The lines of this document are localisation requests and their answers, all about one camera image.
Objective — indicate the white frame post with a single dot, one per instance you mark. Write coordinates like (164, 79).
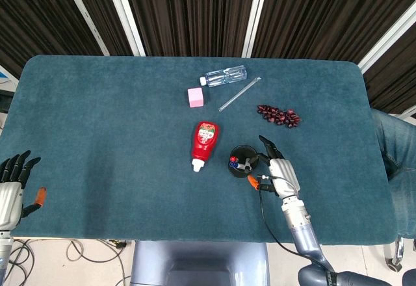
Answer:
(85, 16)
(256, 16)
(386, 39)
(125, 16)

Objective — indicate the dark brown slatted curtain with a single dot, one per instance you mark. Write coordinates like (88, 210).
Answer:
(195, 13)

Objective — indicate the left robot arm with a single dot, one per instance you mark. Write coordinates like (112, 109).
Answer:
(4, 250)

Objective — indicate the blue cap marker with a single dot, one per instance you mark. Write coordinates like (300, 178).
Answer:
(232, 165)

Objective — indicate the red ketchup squeeze bottle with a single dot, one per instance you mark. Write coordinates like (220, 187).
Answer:
(204, 139)

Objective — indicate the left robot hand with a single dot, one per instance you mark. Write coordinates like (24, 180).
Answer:
(9, 198)

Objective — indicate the blue-grey robot torso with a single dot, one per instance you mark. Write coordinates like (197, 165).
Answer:
(200, 263)

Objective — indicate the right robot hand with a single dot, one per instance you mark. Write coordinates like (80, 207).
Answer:
(284, 175)

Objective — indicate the teal table cloth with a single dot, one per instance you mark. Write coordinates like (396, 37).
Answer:
(113, 156)

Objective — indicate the clear glass rod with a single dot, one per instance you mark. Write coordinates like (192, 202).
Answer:
(239, 94)

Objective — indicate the black pen cup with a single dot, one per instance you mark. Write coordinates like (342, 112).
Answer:
(242, 174)

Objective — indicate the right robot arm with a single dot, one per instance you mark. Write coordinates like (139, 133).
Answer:
(302, 230)

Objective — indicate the bunch of dark red grapes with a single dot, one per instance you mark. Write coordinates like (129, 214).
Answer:
(279, 116)

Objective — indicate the clear plastic water bottle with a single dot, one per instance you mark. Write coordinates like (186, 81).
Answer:
(226, 75)

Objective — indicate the small foam cube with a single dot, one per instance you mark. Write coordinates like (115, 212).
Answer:
(195, 97)

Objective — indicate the chrome chair leg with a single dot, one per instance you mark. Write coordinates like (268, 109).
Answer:
(396, 253)

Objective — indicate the person's leg in jeans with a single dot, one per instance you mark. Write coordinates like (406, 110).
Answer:
(399, 156)

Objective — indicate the red cap marker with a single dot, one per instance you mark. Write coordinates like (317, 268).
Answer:
(233, 159)

